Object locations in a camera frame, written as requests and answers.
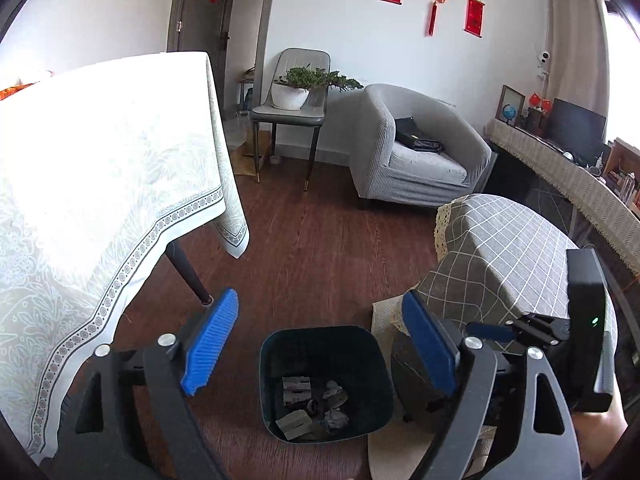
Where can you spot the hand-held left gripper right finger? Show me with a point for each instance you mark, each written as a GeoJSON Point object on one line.
{"type": "Point", "coordinates": [430, 345]}

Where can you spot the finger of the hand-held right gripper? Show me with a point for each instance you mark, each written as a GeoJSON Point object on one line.
{"type": "Point", "coordinates": [492, 332]}

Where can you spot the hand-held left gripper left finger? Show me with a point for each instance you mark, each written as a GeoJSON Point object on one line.
{"type": "Point", "coordinates": [210, 345]}

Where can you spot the black tissue pack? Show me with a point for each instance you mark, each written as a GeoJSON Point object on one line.
{"type": "Point", "coordinates": [415, 372]}

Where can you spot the dark trash bin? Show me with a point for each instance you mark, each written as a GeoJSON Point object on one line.
{"type": "Point", "coordinates": [280, 355]}

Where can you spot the red and white carton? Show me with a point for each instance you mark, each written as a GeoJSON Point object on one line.
{"type": "Point", "coordinates": [296, 390]}

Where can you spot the brown cardboard tube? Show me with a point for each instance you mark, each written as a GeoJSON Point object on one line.
{"type": "Point", "coordinates": [315, 406]}

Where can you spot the white paper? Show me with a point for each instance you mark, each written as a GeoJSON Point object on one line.
{"type": "Point", "coordinates": [334, 420]}

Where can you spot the person's right forearm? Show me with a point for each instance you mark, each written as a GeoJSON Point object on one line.
{"type": "Point", "coordinates": [605, 430]}

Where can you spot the black table leg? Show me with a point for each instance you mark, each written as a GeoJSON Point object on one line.
{"type": "Point", "coordinates": [190, 275]}

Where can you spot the grey checked tablecloth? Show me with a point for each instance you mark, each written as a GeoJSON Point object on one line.
{"type": "Point", "coordinates": [500, 250]}

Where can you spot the cream lace desk cloth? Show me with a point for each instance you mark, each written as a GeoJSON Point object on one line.
{"type": "Point", "coordinates": [560, 170]}

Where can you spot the wooden desk organizer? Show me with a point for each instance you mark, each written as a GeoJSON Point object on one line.
{"type": "Point", "coordinates": [622, 170]}

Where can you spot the grey armchair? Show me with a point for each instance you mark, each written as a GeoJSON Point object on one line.
{"type": "Point", "coordinates": [425, 167]}

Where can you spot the black monitor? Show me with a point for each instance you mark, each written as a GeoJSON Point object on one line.
{"type": "Point", "coordinates": [575, 127]}

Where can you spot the cardboard sheet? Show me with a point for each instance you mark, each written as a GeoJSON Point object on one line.
{"type": "Point", "coordinates": [250, 162]}

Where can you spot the brown patterned box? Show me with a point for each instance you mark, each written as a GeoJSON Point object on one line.
{"type": "Point", "coordinates": [537, 122]}

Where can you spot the black handbag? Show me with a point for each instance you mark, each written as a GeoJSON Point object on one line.
{"type": "Point", "coordinates": [415, 140]}

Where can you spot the small blue globe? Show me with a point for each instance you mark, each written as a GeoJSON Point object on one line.
{"type": "Point", "coordinates": [510, 113]}

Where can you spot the small red flags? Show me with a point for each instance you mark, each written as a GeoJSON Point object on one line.
{"type": "Point", "coordinates": [539, 101]}

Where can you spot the white patterned tablecloth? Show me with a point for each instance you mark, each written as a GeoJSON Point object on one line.
{"type": "Point", "coordinates": [100, 160]}

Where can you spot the clear plastic container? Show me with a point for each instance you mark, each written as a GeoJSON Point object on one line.
{"type": "Point", "coordinates": [239, 130]}

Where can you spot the grey dining chair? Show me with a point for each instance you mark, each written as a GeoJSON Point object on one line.
{"type": "Point", "coordinates": [287, 117]}

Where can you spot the beige curtain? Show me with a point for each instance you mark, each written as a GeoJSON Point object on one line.
{"type": "Point", "coordinates": [575, 60]}

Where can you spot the potted plant in white pot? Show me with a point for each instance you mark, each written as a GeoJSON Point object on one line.
{"type": "Point", "coordinates": [290, 97]}

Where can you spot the grey door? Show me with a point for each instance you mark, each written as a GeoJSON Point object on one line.
{"type": "Point", "coordinates": [200, 35]}

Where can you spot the picture frame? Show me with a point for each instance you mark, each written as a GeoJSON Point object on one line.
{"type": "Point", "coordinates": [510, 97]}

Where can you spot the white security camera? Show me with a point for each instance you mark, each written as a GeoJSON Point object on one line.
{"type": "Point", "coordinates": [543, 59]}

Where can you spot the long red wall scroll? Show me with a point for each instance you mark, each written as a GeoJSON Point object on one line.
{"type": "Point", "coordinates": [473, 15]}

